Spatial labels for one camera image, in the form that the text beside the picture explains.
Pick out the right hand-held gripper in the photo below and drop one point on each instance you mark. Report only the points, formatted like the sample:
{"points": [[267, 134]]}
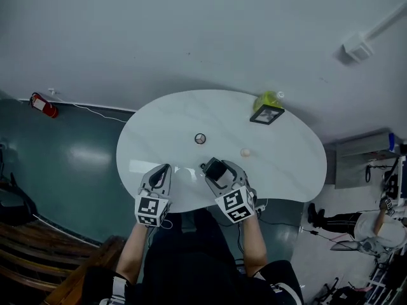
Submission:
{"points": [[235, 203]]}

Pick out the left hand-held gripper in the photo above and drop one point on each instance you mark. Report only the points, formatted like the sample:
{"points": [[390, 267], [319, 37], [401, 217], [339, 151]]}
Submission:
{"points": [[147, 206]]}

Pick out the black square makeup compact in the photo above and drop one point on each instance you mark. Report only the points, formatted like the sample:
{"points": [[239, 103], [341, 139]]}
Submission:
{"points": [[215, 168]]}

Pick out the small round makeup puff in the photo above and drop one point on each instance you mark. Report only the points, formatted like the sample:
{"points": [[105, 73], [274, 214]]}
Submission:
{"points": [[245, 152]]}

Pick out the round black-rimmed makeup compact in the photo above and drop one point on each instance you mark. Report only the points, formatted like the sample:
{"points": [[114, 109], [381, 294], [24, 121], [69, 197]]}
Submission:
{"points": [[200, 139]]}

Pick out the person's left forearm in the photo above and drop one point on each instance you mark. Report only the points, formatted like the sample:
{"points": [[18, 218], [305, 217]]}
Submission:
{"points": [[133, 253]]}

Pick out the person's right forearm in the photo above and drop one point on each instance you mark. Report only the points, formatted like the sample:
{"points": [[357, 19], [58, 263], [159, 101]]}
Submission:
{"points": [[253, 246]]}

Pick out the white power strip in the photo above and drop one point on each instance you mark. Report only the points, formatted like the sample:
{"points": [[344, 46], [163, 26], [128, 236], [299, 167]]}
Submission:
{"points": [[260, 207]]}

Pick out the yellow-green plastic bottle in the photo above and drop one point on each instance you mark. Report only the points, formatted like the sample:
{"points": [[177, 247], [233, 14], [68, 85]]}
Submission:
{"points": [[268, 99]]}

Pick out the person's black clothing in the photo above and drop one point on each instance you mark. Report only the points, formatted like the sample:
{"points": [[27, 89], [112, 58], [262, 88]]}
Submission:
{"points": [[190, 265]]}

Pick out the red fire extinguisher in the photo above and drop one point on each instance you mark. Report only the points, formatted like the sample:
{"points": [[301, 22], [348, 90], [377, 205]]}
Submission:
{"points": [[46, 106]]}

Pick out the wooden bench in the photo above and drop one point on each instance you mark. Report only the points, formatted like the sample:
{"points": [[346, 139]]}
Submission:
{"points": [[47, 259]]}

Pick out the grey metal cabinet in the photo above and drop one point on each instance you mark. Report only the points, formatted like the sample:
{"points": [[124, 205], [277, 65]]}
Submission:
{"points": [[362, 160]]}

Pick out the black bag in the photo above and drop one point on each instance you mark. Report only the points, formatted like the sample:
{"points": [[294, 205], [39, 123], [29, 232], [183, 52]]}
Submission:
{"points": [[14, 202]]}

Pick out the black folded stand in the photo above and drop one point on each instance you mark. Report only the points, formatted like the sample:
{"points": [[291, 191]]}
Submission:
{"points": [[346, 292]]}

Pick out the black picture frame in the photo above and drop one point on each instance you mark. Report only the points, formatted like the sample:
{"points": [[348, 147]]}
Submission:
{"points": [[266, 114]]}

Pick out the white wall box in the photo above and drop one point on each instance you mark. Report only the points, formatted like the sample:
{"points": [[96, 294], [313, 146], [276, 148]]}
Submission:
{"points": [[357, 51]]}

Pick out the white wall conduit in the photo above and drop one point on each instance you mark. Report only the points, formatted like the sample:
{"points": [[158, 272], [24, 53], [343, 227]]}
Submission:
{"points": [[386, 21]]}

